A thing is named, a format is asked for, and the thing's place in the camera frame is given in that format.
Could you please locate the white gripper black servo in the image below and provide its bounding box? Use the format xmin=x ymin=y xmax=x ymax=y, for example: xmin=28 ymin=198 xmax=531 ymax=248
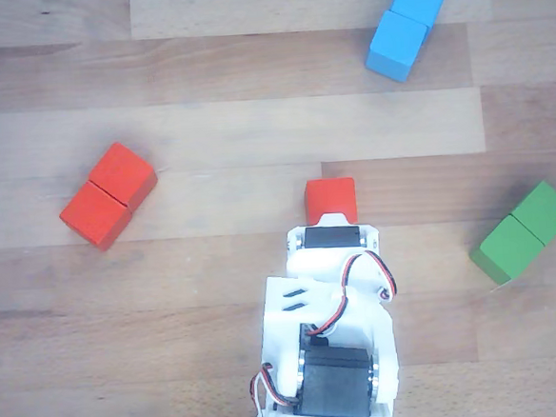
xmin=282 ymin=208 xmax=399 ymax=312

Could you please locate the long blue block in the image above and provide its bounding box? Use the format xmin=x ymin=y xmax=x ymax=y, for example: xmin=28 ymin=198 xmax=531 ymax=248
xmin=360 ymin=0 xmax=455 ymax=87

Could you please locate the long red block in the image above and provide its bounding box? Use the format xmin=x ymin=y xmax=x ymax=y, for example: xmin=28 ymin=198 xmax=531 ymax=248
xmin=53 ymin=139 xmax=164 ymax=256

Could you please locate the small red cube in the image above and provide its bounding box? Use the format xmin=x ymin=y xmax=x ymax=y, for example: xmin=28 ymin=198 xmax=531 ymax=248
xmin=303 ymin=176 xmax=359 ymax=228

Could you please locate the red black white servo cable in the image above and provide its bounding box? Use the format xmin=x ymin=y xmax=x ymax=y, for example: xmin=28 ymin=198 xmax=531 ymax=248
xmin=246 ymin=361 xmax=293 ymax=417
xmin=303 ymin=248 xmax=402 ymax=337

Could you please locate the long green block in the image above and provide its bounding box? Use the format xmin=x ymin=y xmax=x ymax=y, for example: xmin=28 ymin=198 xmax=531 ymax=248
xmin=464 ymin=179 xmax=556 ymax=288

